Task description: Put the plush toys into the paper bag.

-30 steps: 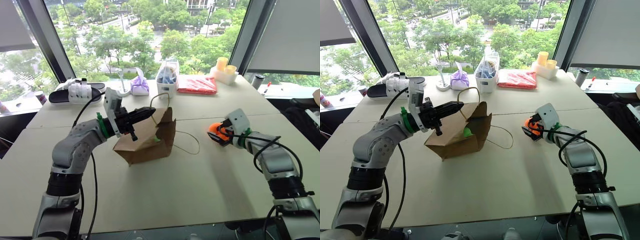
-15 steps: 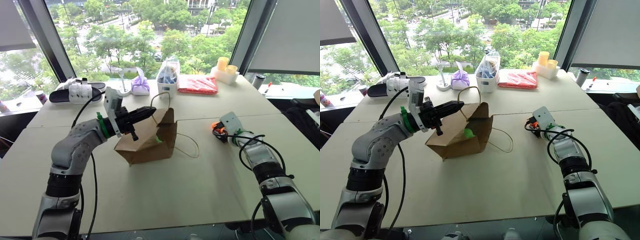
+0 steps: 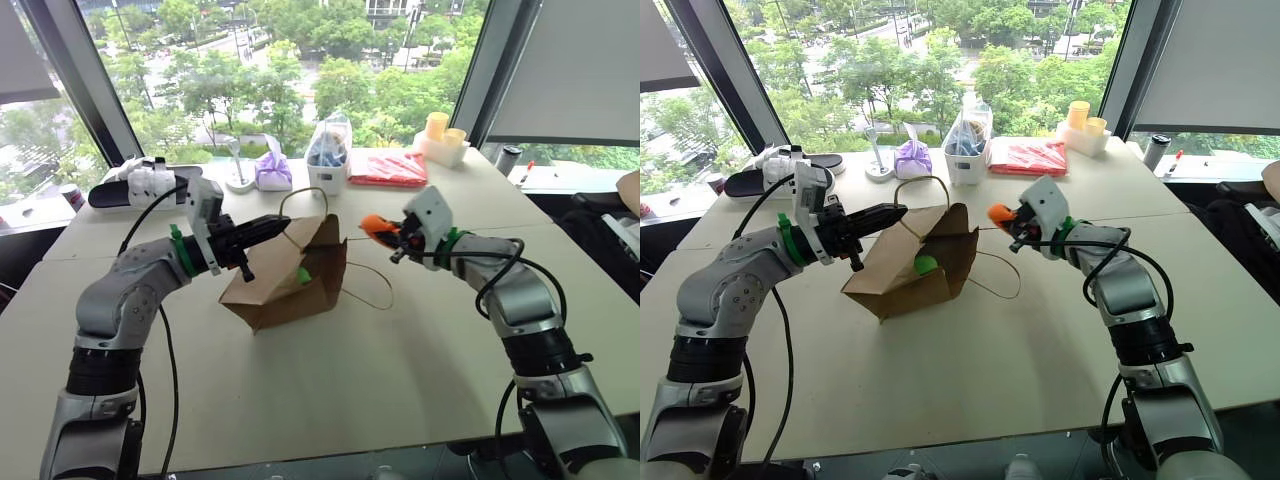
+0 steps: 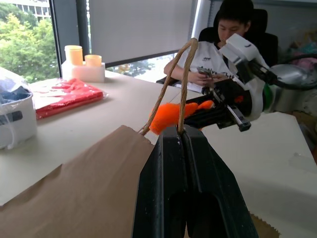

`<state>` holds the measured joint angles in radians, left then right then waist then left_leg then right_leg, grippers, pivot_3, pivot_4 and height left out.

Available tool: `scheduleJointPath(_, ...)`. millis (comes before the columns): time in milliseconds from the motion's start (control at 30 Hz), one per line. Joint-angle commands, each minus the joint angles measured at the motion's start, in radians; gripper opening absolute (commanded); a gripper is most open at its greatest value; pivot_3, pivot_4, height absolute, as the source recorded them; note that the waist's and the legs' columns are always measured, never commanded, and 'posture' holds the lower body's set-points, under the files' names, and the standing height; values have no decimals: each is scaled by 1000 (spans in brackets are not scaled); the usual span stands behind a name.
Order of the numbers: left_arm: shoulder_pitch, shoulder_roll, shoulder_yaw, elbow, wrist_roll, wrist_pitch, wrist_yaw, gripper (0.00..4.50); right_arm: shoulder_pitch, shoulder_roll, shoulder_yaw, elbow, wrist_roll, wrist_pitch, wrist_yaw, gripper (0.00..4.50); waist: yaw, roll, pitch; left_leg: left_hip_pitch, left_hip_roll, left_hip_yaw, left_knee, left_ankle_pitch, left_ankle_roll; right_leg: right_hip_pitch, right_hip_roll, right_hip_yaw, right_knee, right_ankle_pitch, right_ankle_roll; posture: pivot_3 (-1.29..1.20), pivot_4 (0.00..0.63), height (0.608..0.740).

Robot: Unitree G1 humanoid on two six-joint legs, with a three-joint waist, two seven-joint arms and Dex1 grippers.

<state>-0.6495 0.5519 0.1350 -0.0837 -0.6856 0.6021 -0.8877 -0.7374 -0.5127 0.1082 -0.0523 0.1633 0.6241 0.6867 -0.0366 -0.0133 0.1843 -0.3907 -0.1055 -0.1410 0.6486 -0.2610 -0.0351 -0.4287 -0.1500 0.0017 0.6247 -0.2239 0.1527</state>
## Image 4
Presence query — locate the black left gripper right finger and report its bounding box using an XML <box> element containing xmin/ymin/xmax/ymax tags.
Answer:
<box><xmin>182</xmin><ymin>125</ymin><xmax>260</xmax><ymax>238</ymax></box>

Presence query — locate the brown paper bag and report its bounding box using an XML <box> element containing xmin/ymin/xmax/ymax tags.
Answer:
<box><xmin>0</xmin><ymin>38</ymin><xmax>281</xmax><ymax>238</ymax></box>

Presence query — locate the smartphone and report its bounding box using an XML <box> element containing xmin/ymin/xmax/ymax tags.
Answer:
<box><xmin>197</xmin><ymin>66</ymin><xmax>214</xmax><ymax>78</ymax></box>

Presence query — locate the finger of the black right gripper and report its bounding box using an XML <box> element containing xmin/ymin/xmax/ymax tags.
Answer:
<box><xmin>185</xmin><ymin>97</ymin><xmax>216</xmax><ymax>105</ymax></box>
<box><xmin>184</xmin><ymin>106</ymin><xmax>230</xmax><ymax>129</ymax></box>

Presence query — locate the grey roller blind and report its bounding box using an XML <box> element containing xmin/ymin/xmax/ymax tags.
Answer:
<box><xmin>88</xmin><ymin>0</ymin><xmax>197</xmax><ymax>65</ymax></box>

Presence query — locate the short yellow plastic cup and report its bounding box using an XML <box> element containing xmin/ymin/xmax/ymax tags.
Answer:
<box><xmin>84</xmin><ymin>54</ymin><xmax>103</xmax><ymax>68</ymax></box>

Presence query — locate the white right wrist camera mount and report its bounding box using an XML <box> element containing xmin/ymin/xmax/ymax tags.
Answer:
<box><xmin>218</xmin><ymin>33</ymin><xmax>270</xmax><ymax>120</ymax></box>

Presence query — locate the orange plush toy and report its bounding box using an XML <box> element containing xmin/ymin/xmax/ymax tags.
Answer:
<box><xmin>149</xmin><ymin>100</ymin><xmax>215</xmax><ymax>136</ymax></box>

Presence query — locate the tall yellow plastic cup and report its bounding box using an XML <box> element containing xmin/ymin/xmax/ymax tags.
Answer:
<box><xmin>64</xmin><ymin>45</ymin><xmax>84</xmax><ymax>66</ymax></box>

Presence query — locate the colourful clutter pile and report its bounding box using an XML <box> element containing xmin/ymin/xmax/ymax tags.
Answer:
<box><xmin>283</xmin><ymin>27</ymin><xmax>317</xmax><ymax>72</ymax></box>

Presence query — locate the white plastic storage basket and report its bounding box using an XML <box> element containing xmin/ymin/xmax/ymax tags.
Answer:
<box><xmin>0</xmin><ymin>93</ymin><xmax>38</xmax><ymax>150</ymax></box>

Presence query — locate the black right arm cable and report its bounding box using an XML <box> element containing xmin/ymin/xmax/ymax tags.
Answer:
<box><xmin>247</xmin><ymin>53</ymin><xmax>317</xmax><ymax>90</ymax></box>

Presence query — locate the seated person in white shirt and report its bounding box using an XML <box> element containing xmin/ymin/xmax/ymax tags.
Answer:
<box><xmin>156</xmin><ymin>0</ymin><xmax>255</xmax><ymax>93</ymax></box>

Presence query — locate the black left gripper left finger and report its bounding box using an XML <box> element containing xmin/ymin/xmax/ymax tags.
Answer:
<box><xmin>132</xmin><ymin>125</ymin><xmax>188</xmax><ymax>238</ymax></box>

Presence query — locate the black office chair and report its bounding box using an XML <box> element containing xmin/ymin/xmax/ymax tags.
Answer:
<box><xmin>156</xmin><ymin>8</ymin><xmax>279</xmax><ymax>85</ymax></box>

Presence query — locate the dark window frame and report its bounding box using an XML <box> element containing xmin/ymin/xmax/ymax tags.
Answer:
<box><xmin>49</xmin><ymin>0</ymin><xmax>90</xmax><ymax>78</ymax></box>

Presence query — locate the clear plastic bag with clothes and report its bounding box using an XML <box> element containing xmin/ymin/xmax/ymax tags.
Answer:
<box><xmin>0</xmin><ymin>66</ymin><xmax>33</xmax><ymax>116</ymax></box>

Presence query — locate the red packet in clear wrap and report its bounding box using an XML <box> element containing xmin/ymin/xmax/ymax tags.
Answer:
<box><xmin>29</xmin><ymin>77</ymin><xmax>109</xmax><ymax>120</ymax></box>

